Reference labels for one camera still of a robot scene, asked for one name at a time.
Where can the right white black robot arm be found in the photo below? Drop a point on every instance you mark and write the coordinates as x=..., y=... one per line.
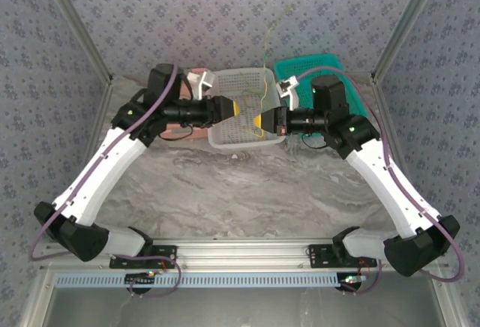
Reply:
x=378, y=188

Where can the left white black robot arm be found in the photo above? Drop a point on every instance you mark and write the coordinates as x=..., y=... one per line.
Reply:
x=108, y=177

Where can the white plastic basket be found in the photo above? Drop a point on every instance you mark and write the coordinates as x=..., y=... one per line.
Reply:
x=232, y=132

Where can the pink plastic basket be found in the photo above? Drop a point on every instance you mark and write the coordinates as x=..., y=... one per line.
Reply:
x=200, y=134

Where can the teal plastic basket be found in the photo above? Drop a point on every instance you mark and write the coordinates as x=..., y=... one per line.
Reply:
x=288, y=66

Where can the left small controller board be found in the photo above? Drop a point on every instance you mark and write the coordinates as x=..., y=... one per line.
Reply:
x=138, y=278

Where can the small controller board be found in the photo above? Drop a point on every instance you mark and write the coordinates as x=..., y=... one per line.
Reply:
x=138, y=278
x=352, y=282

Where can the right small controller board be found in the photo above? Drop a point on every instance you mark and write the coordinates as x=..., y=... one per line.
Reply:
x=352, y=282

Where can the grey metal sheet panel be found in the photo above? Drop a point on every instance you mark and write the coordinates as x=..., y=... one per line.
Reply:
x=240, y=308

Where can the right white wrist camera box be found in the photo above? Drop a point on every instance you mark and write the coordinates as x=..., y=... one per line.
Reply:
x=292, y=94

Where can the aluminium frame post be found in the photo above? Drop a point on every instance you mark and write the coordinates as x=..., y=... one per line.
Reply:
x=77, y=23
x=407, y=23

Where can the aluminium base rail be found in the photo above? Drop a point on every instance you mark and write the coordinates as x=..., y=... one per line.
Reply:
x=243, y=254

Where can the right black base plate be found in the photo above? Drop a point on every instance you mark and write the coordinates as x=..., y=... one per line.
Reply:
x=318, y=255

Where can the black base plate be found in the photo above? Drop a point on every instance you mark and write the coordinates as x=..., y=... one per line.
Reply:
x=165, y=252
x=318, y=255

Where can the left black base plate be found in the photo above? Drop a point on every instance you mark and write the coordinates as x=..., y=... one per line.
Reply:
x=165, y=252

